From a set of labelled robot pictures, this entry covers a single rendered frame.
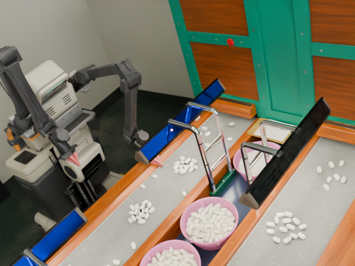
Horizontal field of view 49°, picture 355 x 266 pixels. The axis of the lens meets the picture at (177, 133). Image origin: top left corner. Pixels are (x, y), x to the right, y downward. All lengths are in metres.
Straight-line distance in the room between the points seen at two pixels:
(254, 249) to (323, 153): 0.64
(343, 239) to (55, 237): 1.10
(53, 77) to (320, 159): 1.41
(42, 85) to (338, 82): 1.44
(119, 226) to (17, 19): 2.30
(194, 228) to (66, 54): 2.61
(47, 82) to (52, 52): 1.80
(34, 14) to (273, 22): 2.43
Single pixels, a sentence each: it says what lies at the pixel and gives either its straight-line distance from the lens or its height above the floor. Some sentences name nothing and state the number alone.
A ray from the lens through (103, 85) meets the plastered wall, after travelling 4.36.
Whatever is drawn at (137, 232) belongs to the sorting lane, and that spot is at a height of 0.74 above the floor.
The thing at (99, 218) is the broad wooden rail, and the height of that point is 0.76.
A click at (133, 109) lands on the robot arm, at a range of 2.05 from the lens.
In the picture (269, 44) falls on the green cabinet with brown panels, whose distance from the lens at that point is 2.01.
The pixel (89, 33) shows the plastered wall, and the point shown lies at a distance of 4.20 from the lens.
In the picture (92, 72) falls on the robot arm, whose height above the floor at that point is 1.28.
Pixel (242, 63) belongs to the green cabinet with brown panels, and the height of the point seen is 1.10.
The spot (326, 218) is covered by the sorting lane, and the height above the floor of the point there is 0.74.
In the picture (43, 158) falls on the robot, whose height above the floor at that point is 0.79.
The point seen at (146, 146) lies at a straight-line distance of 1.75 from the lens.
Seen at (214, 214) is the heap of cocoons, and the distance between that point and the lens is 1.86.
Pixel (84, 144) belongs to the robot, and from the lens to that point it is 2.43.
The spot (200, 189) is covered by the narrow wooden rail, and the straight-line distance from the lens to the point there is 1.95.
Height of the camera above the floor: 2.13
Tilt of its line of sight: 36 degrees down
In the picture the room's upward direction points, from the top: 18 degrees counter-clockwise
